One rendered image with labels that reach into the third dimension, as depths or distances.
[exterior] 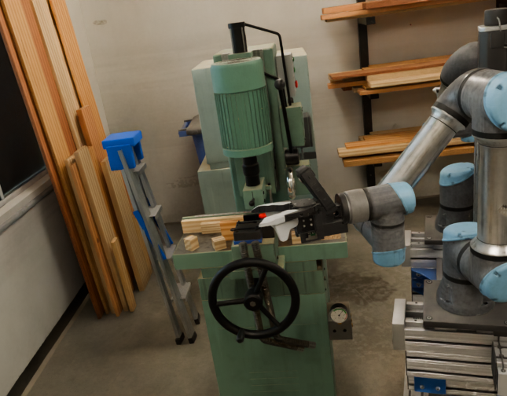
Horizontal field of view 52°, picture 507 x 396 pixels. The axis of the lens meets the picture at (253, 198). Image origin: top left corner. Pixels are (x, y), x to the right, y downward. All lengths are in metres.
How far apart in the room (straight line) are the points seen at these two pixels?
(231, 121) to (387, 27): 2.62
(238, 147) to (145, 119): 2.64
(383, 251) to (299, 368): 0.90
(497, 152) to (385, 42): 3.01
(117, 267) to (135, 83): 1.62
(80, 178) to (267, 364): 1.62
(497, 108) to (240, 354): 1.27
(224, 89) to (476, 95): 0.80
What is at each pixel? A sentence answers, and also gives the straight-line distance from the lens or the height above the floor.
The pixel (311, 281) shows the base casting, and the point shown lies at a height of 0.76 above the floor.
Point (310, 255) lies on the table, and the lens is 1.76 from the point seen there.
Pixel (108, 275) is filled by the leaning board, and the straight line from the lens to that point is 3.27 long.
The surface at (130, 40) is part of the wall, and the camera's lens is 4.25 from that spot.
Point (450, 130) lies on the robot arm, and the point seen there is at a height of 1.33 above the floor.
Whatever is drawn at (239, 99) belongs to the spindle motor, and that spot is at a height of 1.39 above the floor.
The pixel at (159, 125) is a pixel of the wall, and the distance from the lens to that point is 4.30.
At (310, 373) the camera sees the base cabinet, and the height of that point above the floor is 0.38.
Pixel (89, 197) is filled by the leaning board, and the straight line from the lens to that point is 3.11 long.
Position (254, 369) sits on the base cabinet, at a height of 0.40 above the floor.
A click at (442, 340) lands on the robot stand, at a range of 1.58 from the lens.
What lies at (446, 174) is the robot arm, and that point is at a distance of 1.91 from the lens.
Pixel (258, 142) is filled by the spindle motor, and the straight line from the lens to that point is 1.72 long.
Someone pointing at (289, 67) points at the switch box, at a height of 1.43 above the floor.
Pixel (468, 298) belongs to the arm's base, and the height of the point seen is 0.87.
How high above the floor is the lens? 1.66
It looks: 20 degrees down
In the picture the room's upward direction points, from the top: 8 degrees counter-clockwise
